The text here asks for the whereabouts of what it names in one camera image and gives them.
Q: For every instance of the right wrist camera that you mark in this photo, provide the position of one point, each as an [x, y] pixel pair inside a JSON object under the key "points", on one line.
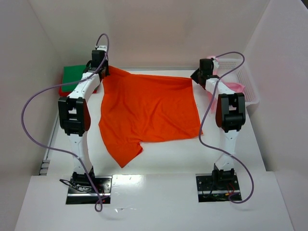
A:
{"points": [[215, 63]]}

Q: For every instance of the folded red t shirt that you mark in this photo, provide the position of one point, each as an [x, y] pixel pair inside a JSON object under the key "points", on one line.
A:
{"points": [[65, 91]]}

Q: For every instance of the orange t shirt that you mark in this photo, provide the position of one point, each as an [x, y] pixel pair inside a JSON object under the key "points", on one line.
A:
{"points": [[140, 108]]}

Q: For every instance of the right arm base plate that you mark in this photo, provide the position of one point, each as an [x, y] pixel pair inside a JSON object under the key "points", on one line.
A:
{"points": [[208, 191]]}

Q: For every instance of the folded green t shirt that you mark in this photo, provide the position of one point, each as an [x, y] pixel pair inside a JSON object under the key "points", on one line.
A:
{"points": [[72, 74]]}

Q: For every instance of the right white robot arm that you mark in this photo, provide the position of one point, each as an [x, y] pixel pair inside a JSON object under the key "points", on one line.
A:
{"points": [[230, 117]]}

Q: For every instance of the white plastic basket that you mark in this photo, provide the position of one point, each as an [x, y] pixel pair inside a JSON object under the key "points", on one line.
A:
{"points": [[241, 76]]}

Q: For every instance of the pink t shirt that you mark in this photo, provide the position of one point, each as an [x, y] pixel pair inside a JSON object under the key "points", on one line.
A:
{"points": [[231, 86]]}

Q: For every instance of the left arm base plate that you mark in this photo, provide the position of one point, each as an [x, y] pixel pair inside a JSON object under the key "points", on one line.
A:
{"points": [[81, 192]]}

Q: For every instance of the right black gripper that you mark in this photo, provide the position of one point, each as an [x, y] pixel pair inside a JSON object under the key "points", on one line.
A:
{"points": [[195, 75]]}

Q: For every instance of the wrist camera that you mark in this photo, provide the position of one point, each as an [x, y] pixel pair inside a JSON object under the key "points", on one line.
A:
{"points": [[215, 63], [101, 48]]}

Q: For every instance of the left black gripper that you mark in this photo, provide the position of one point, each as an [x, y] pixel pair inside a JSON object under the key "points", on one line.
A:
{"points": [[104, 72]]}

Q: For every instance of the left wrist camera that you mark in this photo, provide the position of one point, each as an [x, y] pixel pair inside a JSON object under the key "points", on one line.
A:
{"points": [[101, 48]]}

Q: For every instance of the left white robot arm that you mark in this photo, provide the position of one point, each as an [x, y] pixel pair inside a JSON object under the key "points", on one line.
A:
{"points": [[75, 118]]}

